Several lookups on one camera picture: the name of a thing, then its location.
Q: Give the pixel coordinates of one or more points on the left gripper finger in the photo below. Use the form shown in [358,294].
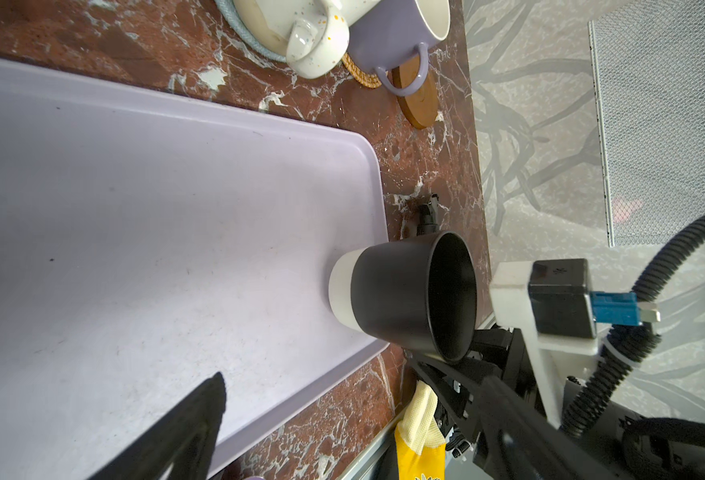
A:
[181,444]

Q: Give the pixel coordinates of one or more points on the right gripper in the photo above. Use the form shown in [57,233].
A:
[496,419]

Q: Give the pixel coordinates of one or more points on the black mug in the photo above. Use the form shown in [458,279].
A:
[418,293]

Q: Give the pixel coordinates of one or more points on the lavender mug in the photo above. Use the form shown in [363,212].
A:
[395,31]

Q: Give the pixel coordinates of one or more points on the white speckled mug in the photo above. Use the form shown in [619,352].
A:
[311,36]

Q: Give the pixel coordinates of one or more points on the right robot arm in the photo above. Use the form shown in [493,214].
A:
[651,448]

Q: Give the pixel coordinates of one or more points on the right brown wooden coaster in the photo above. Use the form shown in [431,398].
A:
[420,108]

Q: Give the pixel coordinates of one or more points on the rattan coaster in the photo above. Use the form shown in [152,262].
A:
[370,81]

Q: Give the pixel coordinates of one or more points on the blue-grey woven coaster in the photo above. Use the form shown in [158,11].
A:
[231,16]

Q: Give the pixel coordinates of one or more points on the yellow black work glove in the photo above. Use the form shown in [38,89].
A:
[420,446]

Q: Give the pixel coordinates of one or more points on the lavender plastic tray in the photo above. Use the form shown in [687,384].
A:
[150,241]

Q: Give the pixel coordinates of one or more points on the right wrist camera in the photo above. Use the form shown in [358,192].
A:
[552,304]

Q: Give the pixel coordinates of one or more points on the white wire mesh basket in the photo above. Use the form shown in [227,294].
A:
[648,60]

